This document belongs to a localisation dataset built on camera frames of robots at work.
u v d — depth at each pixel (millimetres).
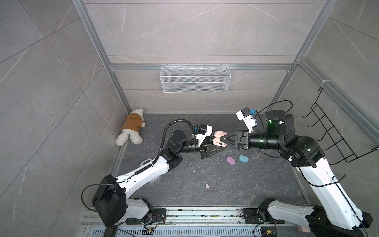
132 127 1026
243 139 475
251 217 715
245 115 505
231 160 918
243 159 924
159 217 729
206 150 568
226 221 730
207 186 824
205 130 521
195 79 1009
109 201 399
